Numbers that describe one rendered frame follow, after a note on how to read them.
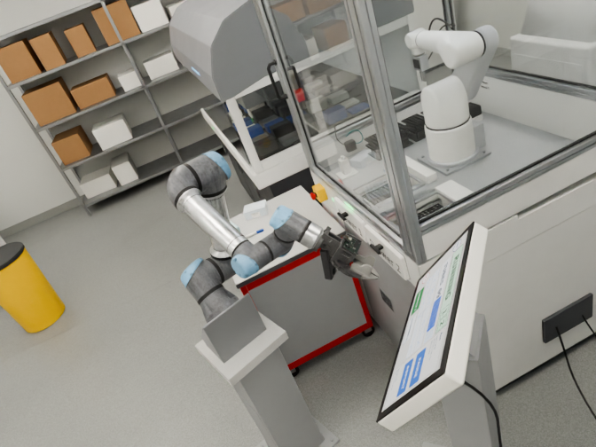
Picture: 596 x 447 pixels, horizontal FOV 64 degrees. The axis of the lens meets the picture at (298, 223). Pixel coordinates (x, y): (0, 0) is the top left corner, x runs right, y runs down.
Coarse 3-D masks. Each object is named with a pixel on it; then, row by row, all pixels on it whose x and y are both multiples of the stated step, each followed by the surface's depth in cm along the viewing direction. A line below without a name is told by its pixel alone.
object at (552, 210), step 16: (592, 176) 177; (560, 192) 176; (576, 192) 175; (592, 192) 179; (528, 208) 174; (544, 208) 173; (560, 208) 176; (576, 208) 179; (368, 224) 195; (496, 224) 169; (512, 224) 171; (528, 224) 174; (544, 224) 177; (496, 240) 171; (512, 240) 174; (496, 256) 175; (416, 272) 167
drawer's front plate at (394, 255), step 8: (368, 232) 194; (376, 232) 189; (368, 240) 199; (376, 240) 188; (384, 240) 183; (384, 248) 183; (392, 248) 177; (384, 256) 188; (392, 256) 179; (400, 256) 172; (400, 264) 174
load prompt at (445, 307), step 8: (456, 256) 130; (456, 264) 126; (456, 272) 122; (448, 280) 125; (448, 288) 121; (448, 296) 118; (448, 304) 115; (440, 312) 117; (448, 312) 112; (440, 320) 114; (440, 328) 111
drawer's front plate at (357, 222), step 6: (336, 198) 220; (336, 204) 222; (342, 204) 214; (342, 210) 216; (348, 210) 208; (348, 216) 212; (354, 216) 203; (348, 222) 217; (354, 222) 207; (360, 222) 198; (360, 228) 202; (366, 240) 203
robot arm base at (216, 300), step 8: (216, 288) 179; (224, 288) 182; (208, 296) 177; (216, 296) 176; (224, 296) 177; (232, 296) 180; (200, 304) 179; (208, 304) 176; (216, 304) 175; (224, 304) 175; (208, 312) 176; (216, 312) 174; (208, 320) 176
